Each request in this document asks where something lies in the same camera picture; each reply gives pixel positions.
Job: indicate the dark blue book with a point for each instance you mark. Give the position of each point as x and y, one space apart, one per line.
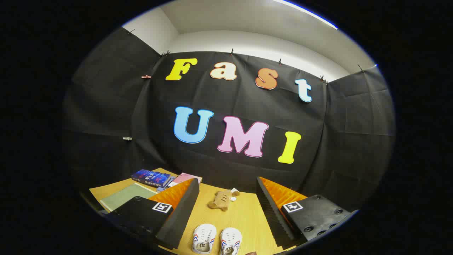
150 177

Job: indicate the cream fabric storage box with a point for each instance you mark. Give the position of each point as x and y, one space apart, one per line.
127 196

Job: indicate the black backdrop cloth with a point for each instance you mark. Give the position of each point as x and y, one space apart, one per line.
336 141

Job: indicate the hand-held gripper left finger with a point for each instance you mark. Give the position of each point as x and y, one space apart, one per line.
180 216

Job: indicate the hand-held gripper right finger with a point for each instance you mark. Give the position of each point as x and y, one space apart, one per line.
274 216

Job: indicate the brown plush toy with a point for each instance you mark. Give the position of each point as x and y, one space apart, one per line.
221 200

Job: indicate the white shoe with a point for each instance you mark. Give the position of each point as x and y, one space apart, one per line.
204 237
230 241

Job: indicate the light blue book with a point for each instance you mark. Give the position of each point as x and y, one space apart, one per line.
164 186

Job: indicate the pink cover book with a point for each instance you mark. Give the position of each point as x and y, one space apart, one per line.
185 178

